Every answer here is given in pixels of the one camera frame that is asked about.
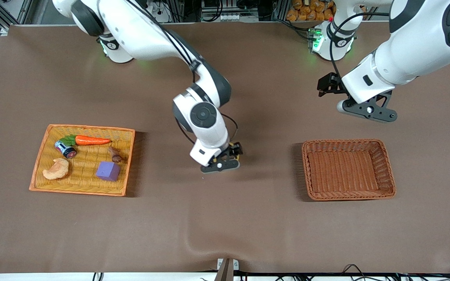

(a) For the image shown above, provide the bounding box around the yellow tape roll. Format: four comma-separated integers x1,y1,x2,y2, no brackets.
209,143,242,164

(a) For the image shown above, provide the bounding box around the pile of orange snacks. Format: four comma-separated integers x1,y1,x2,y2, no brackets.
286,0,336,22

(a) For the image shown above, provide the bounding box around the brown wicker basket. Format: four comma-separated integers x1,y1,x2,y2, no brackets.
302,139,396,202

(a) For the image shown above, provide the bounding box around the small brown toy piece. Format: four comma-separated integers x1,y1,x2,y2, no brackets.
108,146,123,163

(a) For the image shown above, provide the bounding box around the purple foam cube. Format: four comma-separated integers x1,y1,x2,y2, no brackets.
95,161,121,182

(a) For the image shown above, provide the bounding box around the orange toy carrot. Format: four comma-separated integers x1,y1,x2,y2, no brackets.
59,135,112,146

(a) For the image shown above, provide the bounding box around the slim white power strip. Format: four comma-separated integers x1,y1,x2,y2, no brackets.
205,13,246,21

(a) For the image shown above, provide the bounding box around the yellow woven tray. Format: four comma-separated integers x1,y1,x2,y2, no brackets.
29,124,136,197

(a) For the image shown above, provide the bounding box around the large white power strip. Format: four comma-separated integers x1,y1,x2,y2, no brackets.
147,0,171,23

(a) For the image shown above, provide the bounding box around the toy croissant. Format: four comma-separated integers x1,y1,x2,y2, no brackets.
43,158,70,180

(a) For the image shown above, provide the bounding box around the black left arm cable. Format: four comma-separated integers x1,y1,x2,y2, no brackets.
329,12,390,80

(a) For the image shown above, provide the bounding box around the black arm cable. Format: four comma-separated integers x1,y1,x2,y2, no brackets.
329,12,390,80
125,0,238,146

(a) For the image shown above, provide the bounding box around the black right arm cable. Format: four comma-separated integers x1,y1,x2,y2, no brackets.
125,0,238,146

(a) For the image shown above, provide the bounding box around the metal table edge bracket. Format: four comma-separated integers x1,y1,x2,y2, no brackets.
214,258,240,281

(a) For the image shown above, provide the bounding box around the black looped floor cable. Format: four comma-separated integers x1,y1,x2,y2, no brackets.
341,264,371,280

